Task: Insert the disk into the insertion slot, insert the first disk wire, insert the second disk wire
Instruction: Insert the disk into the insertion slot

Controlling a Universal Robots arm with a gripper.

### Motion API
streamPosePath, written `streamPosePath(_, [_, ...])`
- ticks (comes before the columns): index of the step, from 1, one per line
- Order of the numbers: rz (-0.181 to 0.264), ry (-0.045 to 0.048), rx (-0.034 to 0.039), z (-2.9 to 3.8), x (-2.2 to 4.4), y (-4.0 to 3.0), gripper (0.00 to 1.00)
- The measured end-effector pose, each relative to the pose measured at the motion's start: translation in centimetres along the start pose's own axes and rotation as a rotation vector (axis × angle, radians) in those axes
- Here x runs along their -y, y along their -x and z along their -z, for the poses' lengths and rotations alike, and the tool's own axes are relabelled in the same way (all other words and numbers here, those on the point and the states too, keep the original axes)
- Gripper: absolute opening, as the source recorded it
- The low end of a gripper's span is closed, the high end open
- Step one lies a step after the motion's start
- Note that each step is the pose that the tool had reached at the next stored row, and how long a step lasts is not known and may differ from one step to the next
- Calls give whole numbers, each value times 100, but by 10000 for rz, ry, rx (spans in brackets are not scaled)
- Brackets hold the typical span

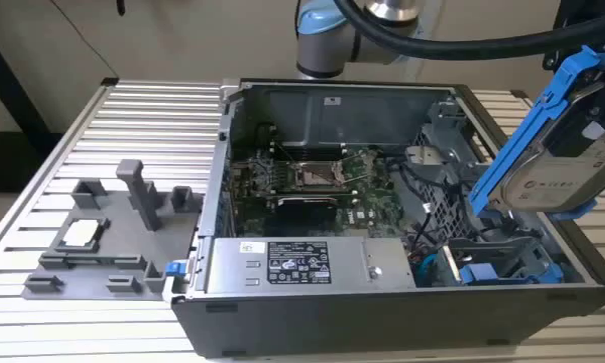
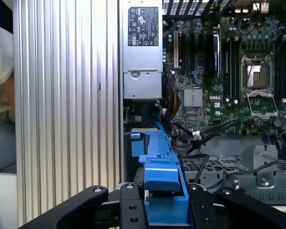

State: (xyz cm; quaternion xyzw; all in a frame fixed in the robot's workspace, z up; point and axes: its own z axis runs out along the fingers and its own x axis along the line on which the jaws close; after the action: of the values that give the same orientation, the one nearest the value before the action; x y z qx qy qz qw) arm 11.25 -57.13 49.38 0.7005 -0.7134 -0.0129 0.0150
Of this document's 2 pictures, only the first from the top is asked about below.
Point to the hard disk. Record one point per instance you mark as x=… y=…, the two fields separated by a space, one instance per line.
x=560 y=177

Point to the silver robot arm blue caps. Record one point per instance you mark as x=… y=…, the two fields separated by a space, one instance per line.
x=322 y=49

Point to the disk bay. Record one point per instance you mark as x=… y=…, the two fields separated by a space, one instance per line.
x=515 y=257

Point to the empty blue disk carrier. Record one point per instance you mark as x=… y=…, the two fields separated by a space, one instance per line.
x=478 y=274

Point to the black RAM slot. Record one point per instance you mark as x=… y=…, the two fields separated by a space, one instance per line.
x=312 y=148

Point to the grey metal drive cage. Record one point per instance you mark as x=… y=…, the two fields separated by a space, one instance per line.
x=445 y=204

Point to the dark grey drive housing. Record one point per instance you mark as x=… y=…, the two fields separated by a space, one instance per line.
x=357 y=121

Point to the green motherboard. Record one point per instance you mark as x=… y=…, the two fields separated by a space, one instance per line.
x=373 y=223

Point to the CPU socket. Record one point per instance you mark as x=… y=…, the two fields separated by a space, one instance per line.
x=314 y=177

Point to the black graphics card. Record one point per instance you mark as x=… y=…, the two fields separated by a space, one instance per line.
x=308 y=210

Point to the open dark grey PC case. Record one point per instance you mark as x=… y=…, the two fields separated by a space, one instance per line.
x=332 y=329

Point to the silver power supply unit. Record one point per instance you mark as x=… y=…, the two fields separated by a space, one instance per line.
x=232 y=264

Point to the blue case latch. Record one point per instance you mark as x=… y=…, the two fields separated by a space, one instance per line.
x=174 y=269

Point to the grey parts rack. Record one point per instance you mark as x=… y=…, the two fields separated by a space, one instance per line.
x=125 y=264

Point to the silver CPU chip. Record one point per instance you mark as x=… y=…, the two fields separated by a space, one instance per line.
x=82 y=231

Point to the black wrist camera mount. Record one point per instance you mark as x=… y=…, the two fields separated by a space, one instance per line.
x=585 y=11

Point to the silver metal bracket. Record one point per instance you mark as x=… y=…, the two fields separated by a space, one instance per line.
x=424 y=155

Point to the black furniture frame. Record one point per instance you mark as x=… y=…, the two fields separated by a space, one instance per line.
x=14 y=162

